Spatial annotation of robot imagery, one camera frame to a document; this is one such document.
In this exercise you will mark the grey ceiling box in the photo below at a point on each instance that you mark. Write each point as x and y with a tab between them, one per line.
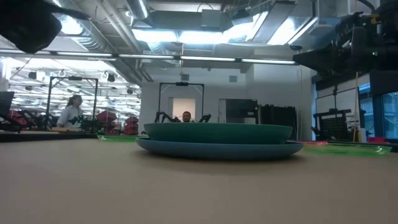
211	18

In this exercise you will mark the black gantry frame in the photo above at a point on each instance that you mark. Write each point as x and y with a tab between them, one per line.
181	90
71	99

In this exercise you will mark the black wall panel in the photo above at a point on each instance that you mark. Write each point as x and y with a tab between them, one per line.
384	82

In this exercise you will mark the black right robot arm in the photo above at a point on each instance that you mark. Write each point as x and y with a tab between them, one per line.
388	11

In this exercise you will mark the black background robot arm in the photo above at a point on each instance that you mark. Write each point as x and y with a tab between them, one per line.
205	118
164	117

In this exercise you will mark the clear green plastic plate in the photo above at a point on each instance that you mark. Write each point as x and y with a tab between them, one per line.
349	149
121	138

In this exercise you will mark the long ceiling light strip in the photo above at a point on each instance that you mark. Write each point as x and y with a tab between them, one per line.
155	56

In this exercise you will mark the silver ceiling air duct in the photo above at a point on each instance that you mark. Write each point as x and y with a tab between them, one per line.
276	25

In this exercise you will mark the blue plastic plate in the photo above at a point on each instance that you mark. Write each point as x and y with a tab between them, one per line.
217	151

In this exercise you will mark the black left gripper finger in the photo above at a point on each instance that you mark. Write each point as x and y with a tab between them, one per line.
73	12

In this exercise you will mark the black folding screen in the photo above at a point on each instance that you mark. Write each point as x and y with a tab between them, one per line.
278	119

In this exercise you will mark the person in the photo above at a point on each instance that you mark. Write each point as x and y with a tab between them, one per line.
186	117
71	112

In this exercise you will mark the dark green plastic plate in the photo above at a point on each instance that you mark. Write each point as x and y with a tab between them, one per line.
217	133

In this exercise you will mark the red storage bin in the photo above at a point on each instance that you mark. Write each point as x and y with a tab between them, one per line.
106	117
132	124

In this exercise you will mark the black equipment stand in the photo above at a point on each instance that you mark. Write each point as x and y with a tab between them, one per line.
332	124

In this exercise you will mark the black cabinet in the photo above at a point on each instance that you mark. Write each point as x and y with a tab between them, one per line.
241	110

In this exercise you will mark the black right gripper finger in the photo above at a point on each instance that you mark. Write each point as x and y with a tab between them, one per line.
317	60

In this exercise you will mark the small red bin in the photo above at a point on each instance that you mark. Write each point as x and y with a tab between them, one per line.
376	139

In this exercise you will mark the dark monitor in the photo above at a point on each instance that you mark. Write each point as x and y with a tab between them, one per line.
5	104

